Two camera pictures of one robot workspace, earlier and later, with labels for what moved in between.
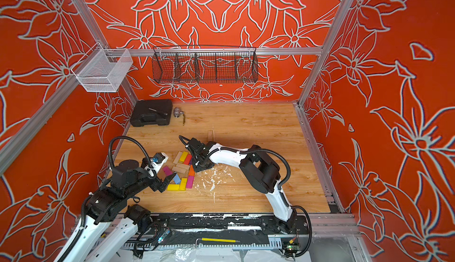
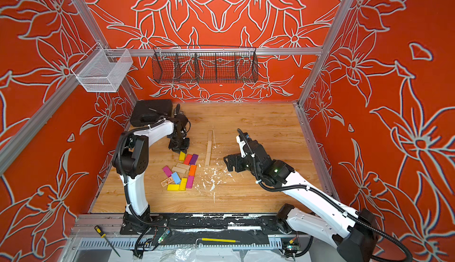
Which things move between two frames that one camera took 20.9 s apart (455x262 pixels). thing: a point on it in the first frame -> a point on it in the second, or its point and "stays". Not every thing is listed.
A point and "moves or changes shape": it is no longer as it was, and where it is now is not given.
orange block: [191, 171] stays
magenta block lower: [189, 181] stays
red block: [188, 159] stays
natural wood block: [183, 166] stays
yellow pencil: [220, 240] stays
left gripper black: [157, 184] -> [184, 148]
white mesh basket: [102, 70] stays
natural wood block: [175, 160] moves or changes shape
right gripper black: [198, 165] -> [233, 162]
